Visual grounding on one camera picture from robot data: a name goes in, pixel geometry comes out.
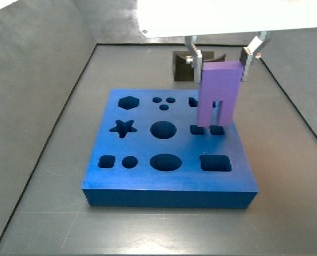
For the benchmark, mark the purple double-square peg object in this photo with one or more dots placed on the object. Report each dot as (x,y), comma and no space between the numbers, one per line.
(219,87)

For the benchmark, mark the blue foam shape-sorting board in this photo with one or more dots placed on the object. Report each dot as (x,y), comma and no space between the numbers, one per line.
(155,160)

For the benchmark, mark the dark curved holder block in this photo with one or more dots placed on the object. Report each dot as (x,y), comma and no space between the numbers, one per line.
(182,70)

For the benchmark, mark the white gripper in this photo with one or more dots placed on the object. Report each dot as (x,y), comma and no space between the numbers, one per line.
(169,18)

